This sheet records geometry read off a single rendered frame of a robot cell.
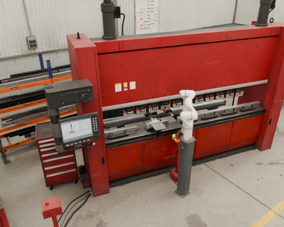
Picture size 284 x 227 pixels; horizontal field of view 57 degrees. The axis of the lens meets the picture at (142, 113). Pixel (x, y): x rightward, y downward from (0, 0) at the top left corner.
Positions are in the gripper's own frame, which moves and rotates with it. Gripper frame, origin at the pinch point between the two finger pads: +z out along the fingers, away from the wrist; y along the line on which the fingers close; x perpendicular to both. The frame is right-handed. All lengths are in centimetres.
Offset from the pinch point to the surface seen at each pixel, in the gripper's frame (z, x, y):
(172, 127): -1.3, -6.0, -24.0
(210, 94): -43, 64, -32
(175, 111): -6, 17, -58
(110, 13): -173, -93, -54
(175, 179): 76, -14, 12
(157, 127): -14.5, -38.4, -16.1
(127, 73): -97, -77, -41
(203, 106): -7, 72, -56
